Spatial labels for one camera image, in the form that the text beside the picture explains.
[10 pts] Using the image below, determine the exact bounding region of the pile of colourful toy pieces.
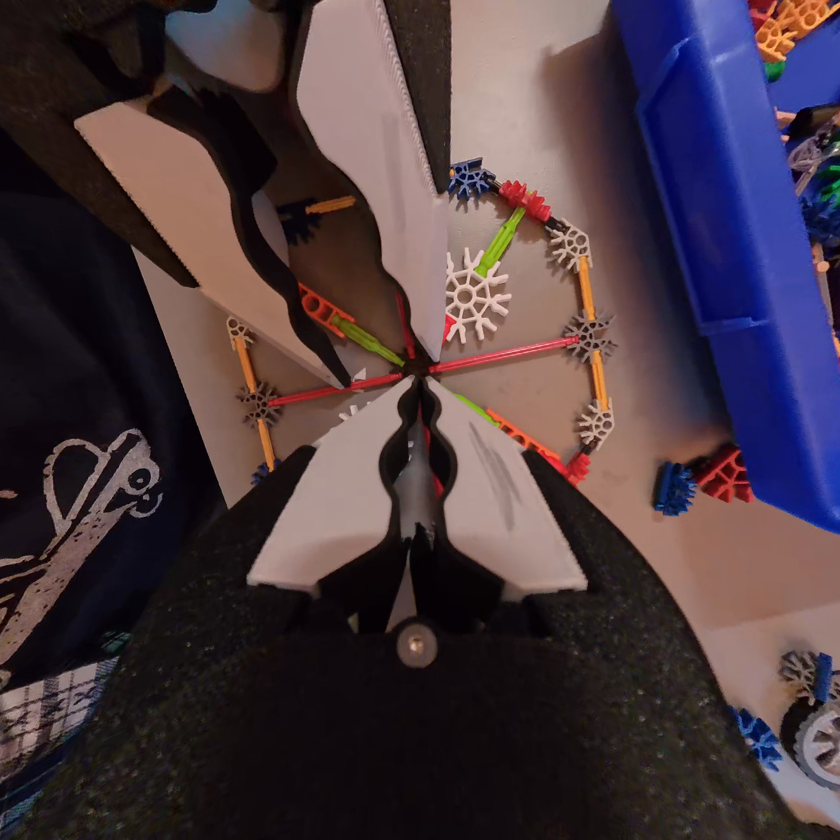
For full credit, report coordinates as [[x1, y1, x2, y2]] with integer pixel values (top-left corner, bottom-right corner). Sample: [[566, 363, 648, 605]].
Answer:
[[748, 0, 840, 277]]

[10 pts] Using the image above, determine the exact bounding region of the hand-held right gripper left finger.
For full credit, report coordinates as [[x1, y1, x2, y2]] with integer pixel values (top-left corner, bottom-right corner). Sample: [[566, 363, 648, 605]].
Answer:
[[247, 378, 421, 599]]

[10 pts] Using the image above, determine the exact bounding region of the blue plastic bin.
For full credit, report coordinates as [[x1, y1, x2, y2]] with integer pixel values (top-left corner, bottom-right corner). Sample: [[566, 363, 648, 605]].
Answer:
[[610, 0, 840, 534]]

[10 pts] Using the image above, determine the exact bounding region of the black printed t-shirt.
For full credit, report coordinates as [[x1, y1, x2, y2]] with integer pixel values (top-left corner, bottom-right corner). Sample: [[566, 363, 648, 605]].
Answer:
[[0, 131, 227, 690]]

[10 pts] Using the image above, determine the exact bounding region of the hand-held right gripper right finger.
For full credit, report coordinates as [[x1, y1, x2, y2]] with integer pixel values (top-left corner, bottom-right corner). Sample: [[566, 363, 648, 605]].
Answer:
[[423, 378, 588, 601]]

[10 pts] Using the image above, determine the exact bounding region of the blue toy connector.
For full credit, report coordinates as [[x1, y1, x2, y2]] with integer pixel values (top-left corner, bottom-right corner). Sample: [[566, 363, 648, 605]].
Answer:
[[653, 461, 698, 516]]

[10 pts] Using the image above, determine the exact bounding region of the red toy connector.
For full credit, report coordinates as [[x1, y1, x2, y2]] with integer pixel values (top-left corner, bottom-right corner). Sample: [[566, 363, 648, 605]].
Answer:
[[692, 445, 756, 505]]

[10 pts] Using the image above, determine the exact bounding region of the plaid flannel shirt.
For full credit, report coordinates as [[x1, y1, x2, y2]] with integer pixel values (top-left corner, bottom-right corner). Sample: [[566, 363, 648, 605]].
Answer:
[[0, 633, 129, 788]]

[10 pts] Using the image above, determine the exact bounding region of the colourful toy wheel model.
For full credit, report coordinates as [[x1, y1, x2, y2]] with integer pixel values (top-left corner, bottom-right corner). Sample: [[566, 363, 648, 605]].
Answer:
[[226, 157, 618, 490]]

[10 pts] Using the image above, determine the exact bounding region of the toy frame model with wheels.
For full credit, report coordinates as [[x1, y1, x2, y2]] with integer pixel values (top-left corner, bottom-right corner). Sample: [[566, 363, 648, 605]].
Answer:
[[728, 650, 840, 795]]

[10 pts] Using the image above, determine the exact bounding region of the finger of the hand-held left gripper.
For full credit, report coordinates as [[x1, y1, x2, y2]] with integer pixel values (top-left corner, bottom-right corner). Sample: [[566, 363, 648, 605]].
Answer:
[[295, 0, 452, 363], [74, 87, 353, 391]]

